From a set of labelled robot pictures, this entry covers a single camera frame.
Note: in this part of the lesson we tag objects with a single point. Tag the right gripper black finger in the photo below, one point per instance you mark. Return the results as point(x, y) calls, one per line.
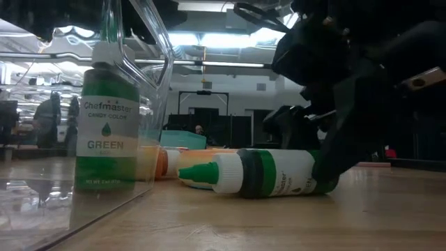
point(355, 132)
point(292, 127)

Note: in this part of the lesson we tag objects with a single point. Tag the green candy colour bottle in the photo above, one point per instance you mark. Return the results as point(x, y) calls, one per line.
point(106, 132)
point(265, 174)

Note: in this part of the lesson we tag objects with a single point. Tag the yellow candy colour bottle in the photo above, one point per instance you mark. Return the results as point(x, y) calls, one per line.
point(163, 162)

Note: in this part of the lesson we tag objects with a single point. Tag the clear plastic container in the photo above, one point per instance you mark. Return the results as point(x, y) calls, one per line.
point(21, 209)

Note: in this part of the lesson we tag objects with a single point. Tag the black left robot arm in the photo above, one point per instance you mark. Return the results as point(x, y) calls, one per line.
point(35, 14)

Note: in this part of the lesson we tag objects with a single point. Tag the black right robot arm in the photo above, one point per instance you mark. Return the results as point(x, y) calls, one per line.
point(383, 8)

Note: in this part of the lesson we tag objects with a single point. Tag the small red box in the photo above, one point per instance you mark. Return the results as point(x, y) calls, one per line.
point(391, 153)

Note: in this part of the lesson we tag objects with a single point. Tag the black partition panels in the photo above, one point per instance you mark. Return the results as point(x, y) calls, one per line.
point(237, 129)

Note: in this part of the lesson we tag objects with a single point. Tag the grey ceiling box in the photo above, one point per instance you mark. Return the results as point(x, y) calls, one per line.
point(237, 21)

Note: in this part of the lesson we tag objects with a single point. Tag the long ceiling strip light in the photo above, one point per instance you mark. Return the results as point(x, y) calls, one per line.
point(230, 64)

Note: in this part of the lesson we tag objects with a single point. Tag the grey square wall vent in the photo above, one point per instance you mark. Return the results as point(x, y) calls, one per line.
point(261, 86)
point(207, 85)

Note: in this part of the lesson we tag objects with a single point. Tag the black frame stand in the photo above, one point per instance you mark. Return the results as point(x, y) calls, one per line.
point(203, 92)

